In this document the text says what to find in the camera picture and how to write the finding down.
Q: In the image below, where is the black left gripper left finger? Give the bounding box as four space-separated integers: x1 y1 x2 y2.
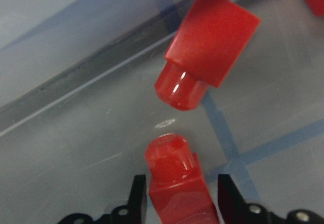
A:
59 175 147 224

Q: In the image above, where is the red block with stud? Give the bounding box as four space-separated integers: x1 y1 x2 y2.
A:
144 133 220 223

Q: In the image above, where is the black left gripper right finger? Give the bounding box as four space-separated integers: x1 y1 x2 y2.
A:
217 174 323 224

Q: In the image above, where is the clear plastic storage box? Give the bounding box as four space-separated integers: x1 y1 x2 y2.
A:
1 0 323 223

